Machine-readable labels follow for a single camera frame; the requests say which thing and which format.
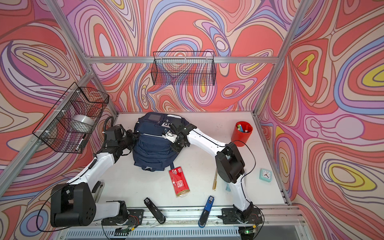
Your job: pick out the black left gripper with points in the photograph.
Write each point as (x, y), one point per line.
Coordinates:
(132, 135)

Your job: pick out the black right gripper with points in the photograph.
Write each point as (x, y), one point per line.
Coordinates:
(177, 149)

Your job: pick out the navy blue student backpack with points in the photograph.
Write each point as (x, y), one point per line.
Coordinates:
(152, 152)

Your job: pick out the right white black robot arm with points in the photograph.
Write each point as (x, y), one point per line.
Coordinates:
(229, 162)

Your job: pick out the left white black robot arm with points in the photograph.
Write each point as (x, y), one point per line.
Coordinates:
(73, 203)

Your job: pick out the white tape roll in basket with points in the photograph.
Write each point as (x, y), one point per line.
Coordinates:
(82, 124)

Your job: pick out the red snack packet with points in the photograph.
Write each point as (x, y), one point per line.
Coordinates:
(179, 181)

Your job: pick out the grey silver stapler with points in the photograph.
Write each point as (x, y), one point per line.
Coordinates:
(97, 191)

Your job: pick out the red ribbed metal pen cup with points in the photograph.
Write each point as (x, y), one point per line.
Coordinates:
(241, 133)

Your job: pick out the gold pen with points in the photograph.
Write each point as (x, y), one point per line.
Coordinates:
(215, 180)

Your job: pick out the light blue pencil pouch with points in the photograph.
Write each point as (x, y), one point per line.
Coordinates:
(228, 187)

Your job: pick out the black stapler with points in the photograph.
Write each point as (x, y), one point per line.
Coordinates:
(159, 216)

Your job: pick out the blue stapler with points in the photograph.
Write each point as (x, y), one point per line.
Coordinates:
(206, 212)

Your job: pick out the mint green small clock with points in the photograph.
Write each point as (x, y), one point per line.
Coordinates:
(265, 175)

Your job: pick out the black wire basket left wall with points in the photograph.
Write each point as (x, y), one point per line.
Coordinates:
(68, 127)

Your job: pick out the black wire basket wall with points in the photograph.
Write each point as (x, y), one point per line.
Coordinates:
(184, 68)
(68, 127)

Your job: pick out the black wire basket back wall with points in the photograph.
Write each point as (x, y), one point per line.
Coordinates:
(184, 68)

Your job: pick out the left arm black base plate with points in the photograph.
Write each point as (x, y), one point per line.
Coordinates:
(132, 218)

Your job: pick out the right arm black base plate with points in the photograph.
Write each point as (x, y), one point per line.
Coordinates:
(232, 216)

